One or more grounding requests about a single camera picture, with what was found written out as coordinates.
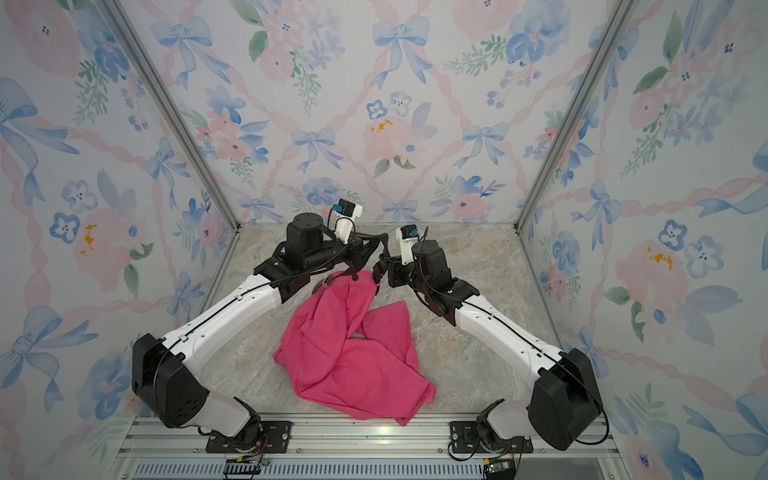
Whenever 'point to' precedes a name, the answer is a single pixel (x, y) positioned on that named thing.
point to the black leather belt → (381, 237)
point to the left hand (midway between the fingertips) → (379, 235)
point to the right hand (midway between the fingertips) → (389, 259)
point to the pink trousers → (374, 376)
